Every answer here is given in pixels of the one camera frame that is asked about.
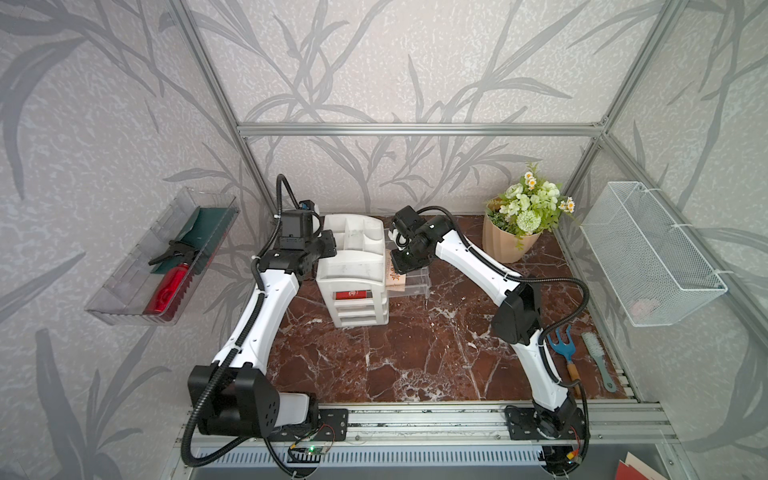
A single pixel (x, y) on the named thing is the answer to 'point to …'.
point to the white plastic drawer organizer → (354, 280)
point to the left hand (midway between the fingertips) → (330, 237)
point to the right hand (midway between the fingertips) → (396, 266)
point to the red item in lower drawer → (353, 295)
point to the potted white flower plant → (514, 219)
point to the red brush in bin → (169, 294)
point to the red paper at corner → (627, 472)
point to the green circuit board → (315, 450)
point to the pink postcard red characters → (395, 282)
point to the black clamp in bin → (177, 248)
